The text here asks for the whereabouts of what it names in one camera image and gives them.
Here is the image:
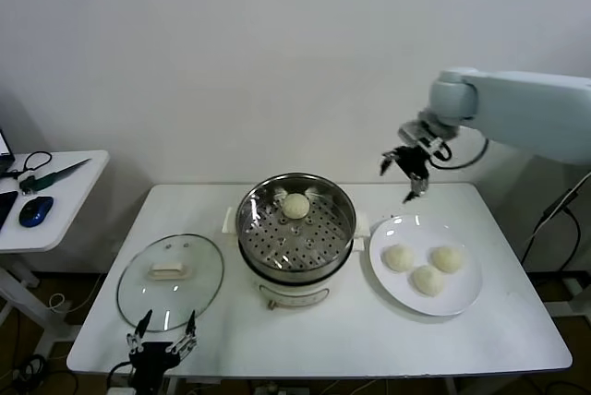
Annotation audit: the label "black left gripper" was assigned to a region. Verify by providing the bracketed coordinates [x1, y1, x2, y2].
[126, 308, 201, 392]

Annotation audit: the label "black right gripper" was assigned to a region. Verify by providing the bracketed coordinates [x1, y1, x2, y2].
[378, 144, 433, 206]

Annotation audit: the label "round glass pot lid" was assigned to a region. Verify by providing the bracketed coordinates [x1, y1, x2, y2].
[115, 233, 226, 332]

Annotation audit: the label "white steamed baozi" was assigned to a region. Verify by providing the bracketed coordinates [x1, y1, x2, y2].
[381, 244, 416, 272]
[282, 192, 310, 221]
[431, 245, 467, 274]
[410, 264, 447, 297]

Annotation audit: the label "perforated steel steamer basket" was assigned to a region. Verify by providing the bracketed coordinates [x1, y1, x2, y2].
[236, 173, 357, 276]

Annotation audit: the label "round white plate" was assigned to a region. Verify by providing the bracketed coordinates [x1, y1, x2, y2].
[368, 214, 485, 317]

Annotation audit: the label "small white side table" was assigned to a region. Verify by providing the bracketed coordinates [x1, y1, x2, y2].
[0, 150, 111, 354]

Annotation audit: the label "blue computer mouse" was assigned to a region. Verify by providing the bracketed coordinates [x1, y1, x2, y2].
[18, 195, 55, 229]

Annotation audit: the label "black phone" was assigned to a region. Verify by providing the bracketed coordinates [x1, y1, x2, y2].
[0, 190, 20, 233]

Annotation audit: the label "black laptop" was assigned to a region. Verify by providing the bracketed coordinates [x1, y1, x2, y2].
[0, 125, 18, 175]

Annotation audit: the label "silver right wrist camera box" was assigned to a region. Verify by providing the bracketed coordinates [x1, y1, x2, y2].
[397, 118, 444, 156]

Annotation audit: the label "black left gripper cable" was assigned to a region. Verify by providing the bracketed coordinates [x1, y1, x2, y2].
[106, 360, 136, 395]

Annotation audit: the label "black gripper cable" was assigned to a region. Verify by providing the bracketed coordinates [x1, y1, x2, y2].
[427, 136, 490, 171]
[106, 360, 136, 395]

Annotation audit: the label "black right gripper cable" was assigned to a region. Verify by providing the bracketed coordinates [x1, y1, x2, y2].
[427, 136, 490, 171]

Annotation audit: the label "white floor cable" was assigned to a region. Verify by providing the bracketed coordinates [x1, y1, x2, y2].
[47, 269, 108, 314]

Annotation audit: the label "black floor cables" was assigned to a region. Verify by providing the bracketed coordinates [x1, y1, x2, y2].
[11, 352, 78, 395]

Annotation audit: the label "cable with grey adapter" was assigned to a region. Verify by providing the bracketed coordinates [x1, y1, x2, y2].
[521, 177, 591, 272]

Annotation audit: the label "green handled knife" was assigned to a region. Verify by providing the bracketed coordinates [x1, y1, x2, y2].
[18, 158, 92, 194]

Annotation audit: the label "black looped cable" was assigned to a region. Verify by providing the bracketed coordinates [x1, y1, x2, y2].
[7, 150, 54, 179]

